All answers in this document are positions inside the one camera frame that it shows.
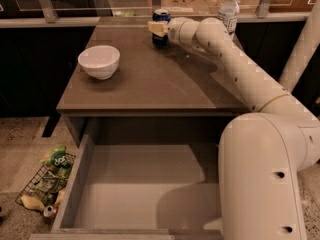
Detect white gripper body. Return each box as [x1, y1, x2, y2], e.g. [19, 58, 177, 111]
[168, 17, 199, 47]

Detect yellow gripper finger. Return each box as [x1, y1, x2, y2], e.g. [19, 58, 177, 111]
[148, 21, 168, 37]

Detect blue pepsi can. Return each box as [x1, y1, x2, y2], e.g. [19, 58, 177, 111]
[152, 8, 171, 48]

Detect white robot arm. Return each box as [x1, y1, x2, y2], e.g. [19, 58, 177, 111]
[148, 17, 320, 240]

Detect open grey top drawer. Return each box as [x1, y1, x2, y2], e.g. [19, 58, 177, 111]
[30, 117, 226, 240]

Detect silver can on floor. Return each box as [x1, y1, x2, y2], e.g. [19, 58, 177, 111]
[43, 205, 57, 218]

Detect clear plastic water bottle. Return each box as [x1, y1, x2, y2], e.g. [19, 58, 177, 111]
[218, 0, 240, 38]

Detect white ceramic bowl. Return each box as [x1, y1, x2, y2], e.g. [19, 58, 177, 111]
[78, 45, 120, 80]

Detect green snack bag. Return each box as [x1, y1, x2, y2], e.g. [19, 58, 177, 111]
[40, 145, 72, 178]

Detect yellow snack packet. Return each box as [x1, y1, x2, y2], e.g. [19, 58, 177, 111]
[21, 195, 45, 212]

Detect metal railing frame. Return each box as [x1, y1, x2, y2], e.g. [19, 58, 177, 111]
[0, 0, 316, 28]

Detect black wire basket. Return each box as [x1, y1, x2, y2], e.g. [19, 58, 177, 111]
[15, 153, 76, 206]

